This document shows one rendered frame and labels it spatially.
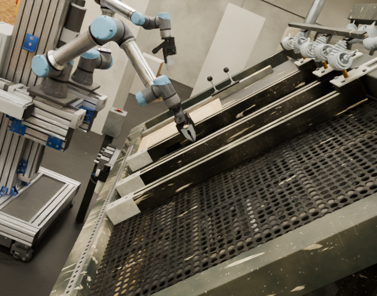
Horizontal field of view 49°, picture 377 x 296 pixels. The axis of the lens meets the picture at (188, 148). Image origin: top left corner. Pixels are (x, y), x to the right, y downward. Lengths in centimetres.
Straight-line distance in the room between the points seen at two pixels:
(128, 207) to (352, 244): 97
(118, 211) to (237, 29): 493
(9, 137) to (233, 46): 417
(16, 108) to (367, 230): 196
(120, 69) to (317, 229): 424
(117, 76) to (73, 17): 240
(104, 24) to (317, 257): 156
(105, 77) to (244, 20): 234
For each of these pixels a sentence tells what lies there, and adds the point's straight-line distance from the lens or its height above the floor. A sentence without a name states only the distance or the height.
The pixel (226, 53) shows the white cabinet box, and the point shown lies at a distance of 635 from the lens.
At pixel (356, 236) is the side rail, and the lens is 95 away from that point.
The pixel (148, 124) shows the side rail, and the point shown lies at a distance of 302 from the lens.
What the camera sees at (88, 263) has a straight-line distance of 145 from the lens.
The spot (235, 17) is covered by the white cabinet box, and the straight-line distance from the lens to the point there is 634.
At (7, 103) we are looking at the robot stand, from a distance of 248.
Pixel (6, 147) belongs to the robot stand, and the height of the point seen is 54.
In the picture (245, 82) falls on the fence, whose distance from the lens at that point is 273.
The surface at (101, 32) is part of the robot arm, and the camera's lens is 215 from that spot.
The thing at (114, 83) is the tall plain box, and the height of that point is 66.
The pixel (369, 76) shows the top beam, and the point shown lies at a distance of 159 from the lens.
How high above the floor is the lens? 176
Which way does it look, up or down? 17 degrees down
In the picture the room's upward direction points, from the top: 23 degrees clockwise
